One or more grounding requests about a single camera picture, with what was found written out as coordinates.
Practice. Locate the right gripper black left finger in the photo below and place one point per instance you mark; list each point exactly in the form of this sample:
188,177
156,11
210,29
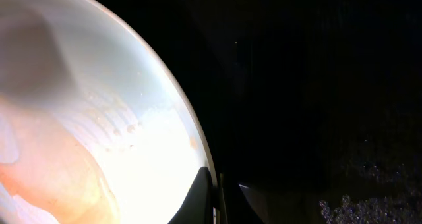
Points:
197,206

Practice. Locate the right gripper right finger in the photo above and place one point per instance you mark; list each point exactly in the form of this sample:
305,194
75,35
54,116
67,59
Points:
258,199

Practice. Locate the light green plate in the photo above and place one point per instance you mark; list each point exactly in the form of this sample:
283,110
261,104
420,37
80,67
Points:
94,127

